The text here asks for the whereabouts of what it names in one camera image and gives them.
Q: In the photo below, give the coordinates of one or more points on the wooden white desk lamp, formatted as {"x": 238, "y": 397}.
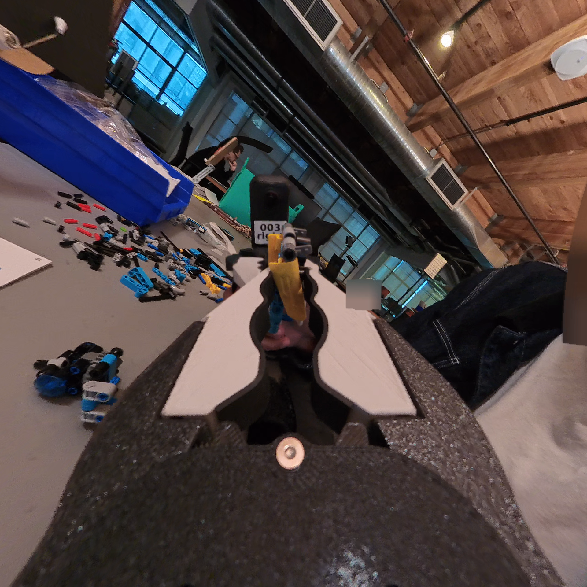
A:
{"x": 220, "y": 153}

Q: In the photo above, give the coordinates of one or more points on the blue plastic bin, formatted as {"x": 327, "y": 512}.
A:
{"x": 69, "y": 133}

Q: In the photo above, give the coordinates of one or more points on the white round ceiling device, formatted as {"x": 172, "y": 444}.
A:
{"x": 571, "y": 59}

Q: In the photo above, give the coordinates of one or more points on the blue yellow brick assembly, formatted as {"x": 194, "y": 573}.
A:
{"x": 289, "y": 284}

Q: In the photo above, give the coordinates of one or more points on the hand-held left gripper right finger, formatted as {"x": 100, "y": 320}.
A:
{"x": 362, "y": 362}

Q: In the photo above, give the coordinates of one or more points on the silver ventilation duct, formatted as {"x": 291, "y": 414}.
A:
{"x": 367, "y": 105}

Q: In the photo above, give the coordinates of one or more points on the black ceiling pipe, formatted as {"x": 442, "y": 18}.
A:
{"x": 458, "y": 110}

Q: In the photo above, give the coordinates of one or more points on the black partition panel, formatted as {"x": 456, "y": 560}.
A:
{"x": 78, "y": 41}

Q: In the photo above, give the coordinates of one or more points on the clear plastic bags bundle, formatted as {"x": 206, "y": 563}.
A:
{"x": 105, "y": 119}

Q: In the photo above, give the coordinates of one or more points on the small clear parts bag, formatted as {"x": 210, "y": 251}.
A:
{"x": 211, "y": 234}

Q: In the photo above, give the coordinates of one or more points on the black blue gear brick assembly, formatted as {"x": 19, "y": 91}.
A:
{"x": 82, "y": 371}

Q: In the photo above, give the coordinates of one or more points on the white vent grille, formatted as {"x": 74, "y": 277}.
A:
{"x": 316, "y": 20}
{"x": 447, "y": 183}

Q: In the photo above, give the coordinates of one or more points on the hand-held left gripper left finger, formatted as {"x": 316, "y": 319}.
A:
{"x": 215, "y": 362}

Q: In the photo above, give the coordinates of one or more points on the teal plastic bin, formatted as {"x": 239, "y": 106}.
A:
{"x": 238, "y": 197}

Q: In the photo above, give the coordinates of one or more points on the person's right hand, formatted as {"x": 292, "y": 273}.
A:
{"x": 289, "y": 337}

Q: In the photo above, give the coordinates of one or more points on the white garment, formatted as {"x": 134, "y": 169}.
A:
{"x": 541, "y": 458}

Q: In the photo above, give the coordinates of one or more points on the pile of loose brick pieces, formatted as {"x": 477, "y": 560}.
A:
{"x": 151, "y": 261}

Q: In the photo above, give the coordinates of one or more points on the open instruction booklet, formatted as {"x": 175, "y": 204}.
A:
{"x": 18, "y": 261}

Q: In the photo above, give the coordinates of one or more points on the ceiling spotlight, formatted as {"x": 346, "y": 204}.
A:
{"x": 447, "y": 39}

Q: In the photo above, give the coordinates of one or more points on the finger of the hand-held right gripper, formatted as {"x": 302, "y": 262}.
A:
{"x": 247, "y": 270}

